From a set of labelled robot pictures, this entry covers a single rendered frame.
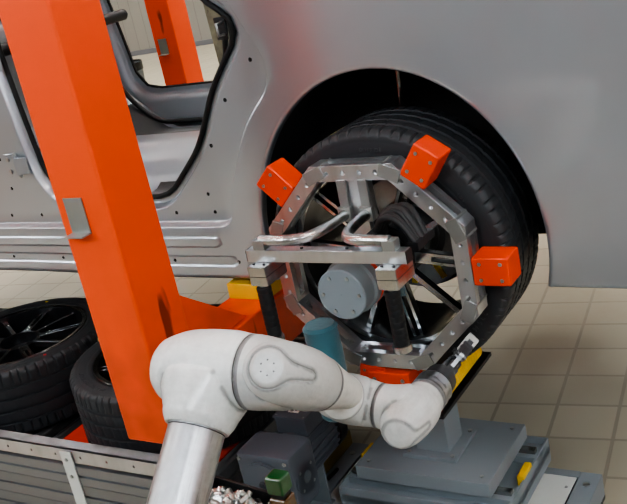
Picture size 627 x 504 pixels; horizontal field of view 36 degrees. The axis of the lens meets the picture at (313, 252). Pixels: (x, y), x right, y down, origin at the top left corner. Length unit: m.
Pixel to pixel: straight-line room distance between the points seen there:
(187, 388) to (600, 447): 1.76
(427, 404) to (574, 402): 1.33
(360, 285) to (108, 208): 0.60
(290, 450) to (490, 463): 0.54
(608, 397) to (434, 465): 0.87
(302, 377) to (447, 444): 1.20
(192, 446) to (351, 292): 0.73
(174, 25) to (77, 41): 3.33
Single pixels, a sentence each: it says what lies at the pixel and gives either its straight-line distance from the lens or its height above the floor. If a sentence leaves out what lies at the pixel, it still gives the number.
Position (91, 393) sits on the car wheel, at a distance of 2.95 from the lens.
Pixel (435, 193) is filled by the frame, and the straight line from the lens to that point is 2.25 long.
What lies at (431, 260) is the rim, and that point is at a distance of 2.40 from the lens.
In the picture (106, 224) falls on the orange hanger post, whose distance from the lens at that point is 2.27.
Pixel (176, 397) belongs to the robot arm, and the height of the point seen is 0.98.
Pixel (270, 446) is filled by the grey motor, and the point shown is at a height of 0.41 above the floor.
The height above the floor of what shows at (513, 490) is 0.17.
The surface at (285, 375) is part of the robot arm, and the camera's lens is 1.55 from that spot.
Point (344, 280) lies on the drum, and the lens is 2.23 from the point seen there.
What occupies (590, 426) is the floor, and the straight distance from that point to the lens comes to 3.23.
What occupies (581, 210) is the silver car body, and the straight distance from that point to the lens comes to 2.27.
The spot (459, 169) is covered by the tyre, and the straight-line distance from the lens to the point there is 2.26.
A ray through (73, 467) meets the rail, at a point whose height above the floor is 0.34.
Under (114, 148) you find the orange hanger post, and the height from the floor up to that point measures 1.28.
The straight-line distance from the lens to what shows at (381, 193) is 2.57.
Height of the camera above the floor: 1.70
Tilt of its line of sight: 19 degrees down
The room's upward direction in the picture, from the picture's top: 12 degrees counter-clockwise
